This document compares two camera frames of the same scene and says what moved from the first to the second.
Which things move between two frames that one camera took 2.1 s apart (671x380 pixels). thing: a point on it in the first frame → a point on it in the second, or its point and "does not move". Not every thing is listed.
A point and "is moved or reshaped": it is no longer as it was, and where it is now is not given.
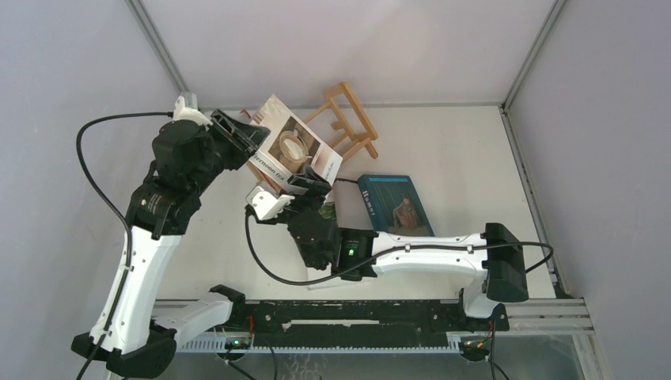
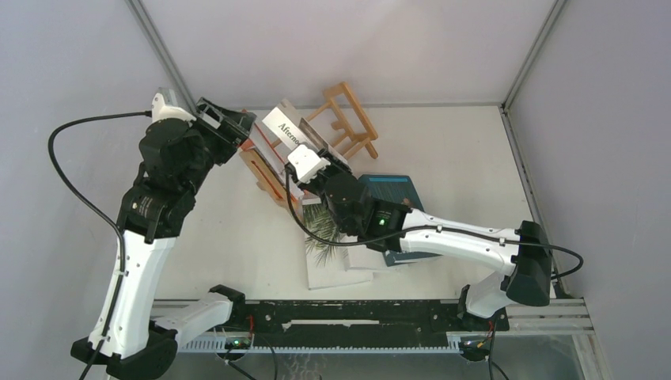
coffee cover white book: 293,144 is moved or reshaped
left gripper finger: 234,160 → 235,140
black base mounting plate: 357,324 does not move
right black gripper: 320,188 → 336,167
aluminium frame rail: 525,316 does not move
